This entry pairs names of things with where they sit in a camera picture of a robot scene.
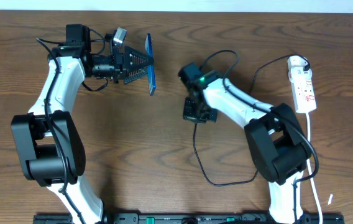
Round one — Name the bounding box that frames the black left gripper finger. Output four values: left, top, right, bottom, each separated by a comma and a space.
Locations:
123, 67, 147, 84
124, 46, 154, 68

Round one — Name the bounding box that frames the blue Galaxy smartphone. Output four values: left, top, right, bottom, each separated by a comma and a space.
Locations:
144, 32, 157, 96

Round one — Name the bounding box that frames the black charging cable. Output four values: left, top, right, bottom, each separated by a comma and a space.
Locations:
192, 54, 311, 187

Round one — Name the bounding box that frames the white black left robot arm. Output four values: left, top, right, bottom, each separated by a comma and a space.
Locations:
11, 24, 156, 223

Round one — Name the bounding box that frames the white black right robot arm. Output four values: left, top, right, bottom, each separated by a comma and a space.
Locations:
178, 63, 318, 223

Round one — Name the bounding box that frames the white USB charger adapter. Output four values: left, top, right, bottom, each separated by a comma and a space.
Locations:
287, 55, 313, 83

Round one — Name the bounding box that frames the white power strip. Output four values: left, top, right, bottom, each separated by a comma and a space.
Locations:
289, 72, 317, 114

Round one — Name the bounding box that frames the white paper tag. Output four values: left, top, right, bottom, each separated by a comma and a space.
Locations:
328, 194, 333, 205

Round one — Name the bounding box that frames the white power strip cord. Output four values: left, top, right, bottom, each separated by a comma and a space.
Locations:
305, 112, 324, 224

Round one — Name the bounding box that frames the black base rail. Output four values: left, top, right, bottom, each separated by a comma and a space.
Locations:
32, 213, 345, 224

